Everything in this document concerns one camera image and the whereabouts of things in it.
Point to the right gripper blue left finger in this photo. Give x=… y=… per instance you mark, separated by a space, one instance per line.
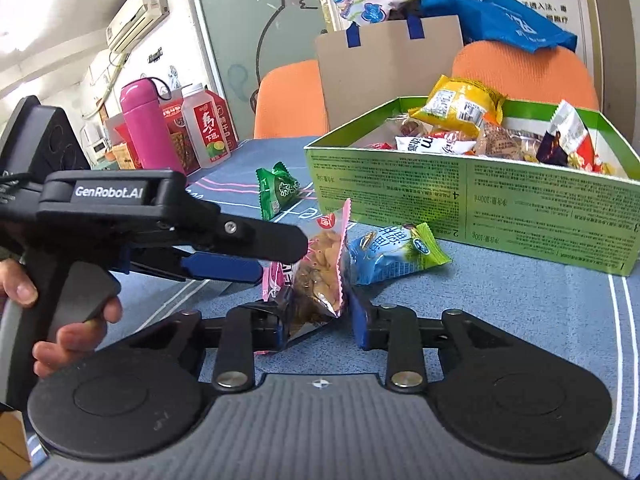
x=275 y=316

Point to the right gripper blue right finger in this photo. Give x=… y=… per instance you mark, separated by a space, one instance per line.
x=366 y=321

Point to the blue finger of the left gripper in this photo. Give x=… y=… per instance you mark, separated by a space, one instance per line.
x=244 y=237
x=208 y=266

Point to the pink peanut snack packet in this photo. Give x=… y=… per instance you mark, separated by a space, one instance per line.
x=312 y=292

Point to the white im snack packet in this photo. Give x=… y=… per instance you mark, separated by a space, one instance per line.
x=434 y=146

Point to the yellow soft bread packet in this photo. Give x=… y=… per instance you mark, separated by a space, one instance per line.
x=459 y=104

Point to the red white blue snack packet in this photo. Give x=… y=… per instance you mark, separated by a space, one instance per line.
x=567 y=141

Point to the person's left hand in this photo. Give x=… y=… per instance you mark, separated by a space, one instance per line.
x=77 y=332

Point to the blue green small packet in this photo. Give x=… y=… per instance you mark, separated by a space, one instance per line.
x=394 y=252

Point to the small green candy packet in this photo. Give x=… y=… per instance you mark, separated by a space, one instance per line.
x=277 y=189

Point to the pink thermos bottle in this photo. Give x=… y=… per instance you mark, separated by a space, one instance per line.
x=140 y=104

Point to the left orange chair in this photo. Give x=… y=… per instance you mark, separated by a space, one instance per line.
x=290 y=103

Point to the orange chair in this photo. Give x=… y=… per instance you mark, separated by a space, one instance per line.
x=290 y=103
x=549 y=75

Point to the red orange snack carton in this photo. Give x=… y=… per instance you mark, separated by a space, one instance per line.
x=184 y=134

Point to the dark clear snack packet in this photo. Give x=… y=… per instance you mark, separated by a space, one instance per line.
x=495 y=141

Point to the green white cardboard box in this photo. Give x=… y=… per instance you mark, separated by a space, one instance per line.
x=557 y=214

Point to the blue tablecloth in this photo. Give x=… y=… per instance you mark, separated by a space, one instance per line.
x=587 y=317

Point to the right orange chair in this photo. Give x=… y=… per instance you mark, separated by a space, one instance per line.
x=549 y=75

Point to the blue fabric bag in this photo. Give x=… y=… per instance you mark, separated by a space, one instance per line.
x=507 y=21

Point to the brown paper bag blue handles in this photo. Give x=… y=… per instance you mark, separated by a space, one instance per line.
x=365 y=66

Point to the wall air conditioner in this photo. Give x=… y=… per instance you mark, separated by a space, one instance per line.
x=132 y=22

